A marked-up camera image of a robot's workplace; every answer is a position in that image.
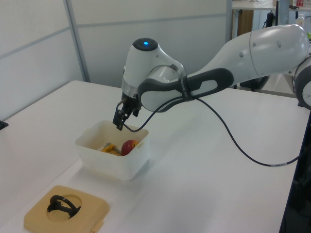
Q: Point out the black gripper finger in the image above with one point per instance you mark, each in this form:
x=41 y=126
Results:
x=136 y=112
x=120 y=117

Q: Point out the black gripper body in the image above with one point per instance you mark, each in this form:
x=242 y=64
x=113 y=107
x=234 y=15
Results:
x=131 y=103

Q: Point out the red toy apple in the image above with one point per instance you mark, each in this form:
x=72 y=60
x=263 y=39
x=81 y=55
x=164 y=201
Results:
x=127 y=146

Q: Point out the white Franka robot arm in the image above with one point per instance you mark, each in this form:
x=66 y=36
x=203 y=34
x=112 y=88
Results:
x=267 y=48

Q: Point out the white plastic container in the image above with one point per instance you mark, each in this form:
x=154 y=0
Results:
x=109 y=165

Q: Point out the beige container lid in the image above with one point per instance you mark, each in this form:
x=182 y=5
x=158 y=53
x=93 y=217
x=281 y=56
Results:
x=94 y=208

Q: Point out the yellow toy with grey bolt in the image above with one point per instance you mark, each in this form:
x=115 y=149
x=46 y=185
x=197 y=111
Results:
x=109 y=148

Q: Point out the black box on desk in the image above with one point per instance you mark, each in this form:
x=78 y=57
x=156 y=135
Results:
x=250 y=83

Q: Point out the brown wooden cabinet panel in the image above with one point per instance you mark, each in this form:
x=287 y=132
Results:
x=245 y=23

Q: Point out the grey office desk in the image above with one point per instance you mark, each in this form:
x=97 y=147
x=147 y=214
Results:
x=279 y=85

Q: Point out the clear plastic bottle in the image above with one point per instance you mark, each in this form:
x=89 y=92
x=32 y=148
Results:
x=300 y=19

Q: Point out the grey partition post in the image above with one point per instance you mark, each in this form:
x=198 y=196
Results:
x=75 y=36
x=229 y=19

